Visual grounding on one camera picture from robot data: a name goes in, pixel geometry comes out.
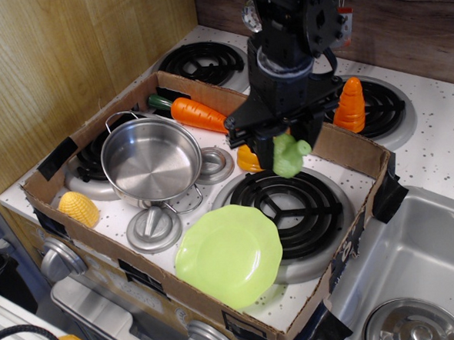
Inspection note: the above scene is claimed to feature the silver stove knob front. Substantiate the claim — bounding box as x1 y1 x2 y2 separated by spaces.
126 206 182 254

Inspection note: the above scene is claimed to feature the silver stove knob middle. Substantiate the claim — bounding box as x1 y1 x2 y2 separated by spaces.
197 147 235 185

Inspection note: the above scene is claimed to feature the sink drain strainer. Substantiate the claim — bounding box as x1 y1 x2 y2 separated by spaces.
362 298 454 340

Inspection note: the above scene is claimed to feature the hanging metal strainer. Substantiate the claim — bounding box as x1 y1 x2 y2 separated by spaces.
241 0 262 33

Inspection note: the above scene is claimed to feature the back left black burner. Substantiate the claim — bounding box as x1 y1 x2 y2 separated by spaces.
153 42 250 93

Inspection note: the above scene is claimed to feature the yellow toy corn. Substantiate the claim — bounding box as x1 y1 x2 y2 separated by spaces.
58 191 99 228

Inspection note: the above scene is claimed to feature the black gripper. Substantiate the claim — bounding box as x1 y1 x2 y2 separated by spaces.
225 56 342 170

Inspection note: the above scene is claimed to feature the black burner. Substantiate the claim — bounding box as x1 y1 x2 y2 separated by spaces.
65 130 119 202
153 42 250 93
340 75 418 151
212 168 354 285

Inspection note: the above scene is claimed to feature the cardboard fence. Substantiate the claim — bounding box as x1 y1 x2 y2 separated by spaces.
22 72 399 340

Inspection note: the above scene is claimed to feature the back right black burner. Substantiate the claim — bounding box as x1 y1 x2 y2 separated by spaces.
340 75 418 151

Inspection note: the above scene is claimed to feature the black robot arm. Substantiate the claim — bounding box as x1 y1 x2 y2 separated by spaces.
224 0 344 170

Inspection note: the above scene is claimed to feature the silver stove knob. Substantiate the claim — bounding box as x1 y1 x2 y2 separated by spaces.
197 147 235 185
126 206 182 254

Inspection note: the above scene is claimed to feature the orange toy pumpkin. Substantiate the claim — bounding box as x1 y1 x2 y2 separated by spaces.
236 145 262 173

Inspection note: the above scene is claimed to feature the light green plastic plate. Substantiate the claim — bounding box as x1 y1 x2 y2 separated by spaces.
175 205 283 310

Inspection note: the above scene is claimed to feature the small steel pan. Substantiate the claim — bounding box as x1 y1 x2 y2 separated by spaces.
100 111 203 214

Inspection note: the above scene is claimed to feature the front right black burner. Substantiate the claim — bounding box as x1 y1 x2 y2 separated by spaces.
212 168 354 285

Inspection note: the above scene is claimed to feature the front left black burner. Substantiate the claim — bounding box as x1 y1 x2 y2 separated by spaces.
65 130 119 202

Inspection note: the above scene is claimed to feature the orange toy carrot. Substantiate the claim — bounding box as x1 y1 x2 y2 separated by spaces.
147 94 228 133

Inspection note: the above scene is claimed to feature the silver sink basin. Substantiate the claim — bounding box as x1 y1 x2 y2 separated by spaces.
330 187 454 340

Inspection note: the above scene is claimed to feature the hanging metal spatula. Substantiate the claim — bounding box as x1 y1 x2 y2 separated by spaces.
334 0 353 48

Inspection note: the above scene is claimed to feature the orange swirl cone toy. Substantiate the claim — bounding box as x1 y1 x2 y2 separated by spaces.
333 77 366 134

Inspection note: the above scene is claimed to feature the oven door handle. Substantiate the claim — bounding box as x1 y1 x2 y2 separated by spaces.
49 268 192 340

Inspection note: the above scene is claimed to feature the oven front knob left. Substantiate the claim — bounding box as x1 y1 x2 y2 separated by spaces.
40 237 88 282

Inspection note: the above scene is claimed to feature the green toy broccoli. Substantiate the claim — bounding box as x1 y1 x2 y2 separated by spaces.
272 133 312 178

